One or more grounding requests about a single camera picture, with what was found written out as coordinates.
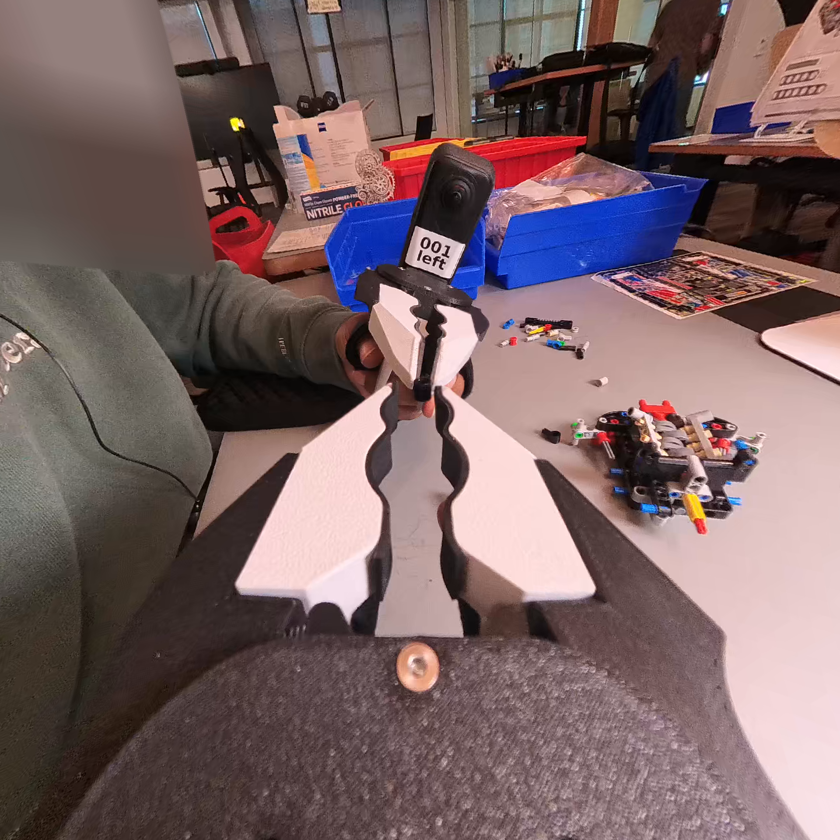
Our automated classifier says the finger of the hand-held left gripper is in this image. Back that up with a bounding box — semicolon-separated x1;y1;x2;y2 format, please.
428;307;480;391
367;282;431;392

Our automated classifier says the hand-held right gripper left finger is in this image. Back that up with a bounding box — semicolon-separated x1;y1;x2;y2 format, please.
234;382;401;624

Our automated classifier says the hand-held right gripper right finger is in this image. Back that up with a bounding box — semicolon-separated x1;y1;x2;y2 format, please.
434;387;598;618

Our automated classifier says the person's left forearm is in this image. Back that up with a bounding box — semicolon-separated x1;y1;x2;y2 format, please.
105;259;361;395

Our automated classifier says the pile of loose lego pieces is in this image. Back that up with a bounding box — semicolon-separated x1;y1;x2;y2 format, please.
497;317;592;361

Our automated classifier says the multicoloured lego assembly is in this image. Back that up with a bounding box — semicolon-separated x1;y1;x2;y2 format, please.
570;398;767;536

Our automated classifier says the colourful lego instruction sheet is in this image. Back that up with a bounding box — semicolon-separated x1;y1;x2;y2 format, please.
591;251;819;321

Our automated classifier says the person's left hand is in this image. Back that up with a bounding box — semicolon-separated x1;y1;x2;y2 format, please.
336;312;437;421

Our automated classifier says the red plastic bin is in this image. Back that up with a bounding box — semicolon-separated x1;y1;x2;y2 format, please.
381;136;587;199

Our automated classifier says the gear print sheet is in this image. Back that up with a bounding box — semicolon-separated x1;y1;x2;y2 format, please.
354;150;396;205

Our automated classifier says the small blue plastic bin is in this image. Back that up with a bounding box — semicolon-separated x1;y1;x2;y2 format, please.
325;197;487;311

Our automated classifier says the wooden edged side desk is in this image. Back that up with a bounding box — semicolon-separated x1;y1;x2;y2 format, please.
262;209;349;277

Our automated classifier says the blue white glove box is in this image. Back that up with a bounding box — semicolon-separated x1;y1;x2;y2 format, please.
300;184;370;222

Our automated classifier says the clear plastic bag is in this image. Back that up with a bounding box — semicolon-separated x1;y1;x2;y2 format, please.
486;153;655;249

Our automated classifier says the black keyboard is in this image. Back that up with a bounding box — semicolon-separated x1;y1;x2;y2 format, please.
196;373;370;432

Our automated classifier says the white open carton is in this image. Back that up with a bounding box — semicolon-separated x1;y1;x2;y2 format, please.
272;100;374;194

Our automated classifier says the large blue plastic bin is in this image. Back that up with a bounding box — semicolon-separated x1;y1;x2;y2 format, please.
484;172;707;290

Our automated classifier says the dark wooden desk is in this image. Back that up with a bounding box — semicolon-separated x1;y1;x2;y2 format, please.
484;59;649;140

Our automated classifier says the red plastic container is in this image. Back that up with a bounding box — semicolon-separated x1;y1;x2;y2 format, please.
209;209;277;278

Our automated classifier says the blue cloth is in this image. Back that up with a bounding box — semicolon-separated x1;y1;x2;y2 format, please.
633;58;681;173

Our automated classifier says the dark monitor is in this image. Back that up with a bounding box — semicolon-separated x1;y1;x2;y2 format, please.
176;62;283;164

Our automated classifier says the person's green sweatshirt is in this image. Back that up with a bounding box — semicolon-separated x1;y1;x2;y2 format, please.
0;262;214;840

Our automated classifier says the brown topped desk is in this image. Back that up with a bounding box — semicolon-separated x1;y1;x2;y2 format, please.
648;133;840;198

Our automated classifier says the black mat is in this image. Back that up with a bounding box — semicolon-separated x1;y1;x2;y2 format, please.
712;285;840;334

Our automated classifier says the white rounded board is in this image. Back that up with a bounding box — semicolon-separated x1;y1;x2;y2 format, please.
760;311;840;385

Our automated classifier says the white printed booklet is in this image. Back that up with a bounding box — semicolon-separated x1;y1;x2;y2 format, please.
750;0;840;130

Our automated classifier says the thin black cable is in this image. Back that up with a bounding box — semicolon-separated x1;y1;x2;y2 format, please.
0;314;203;546

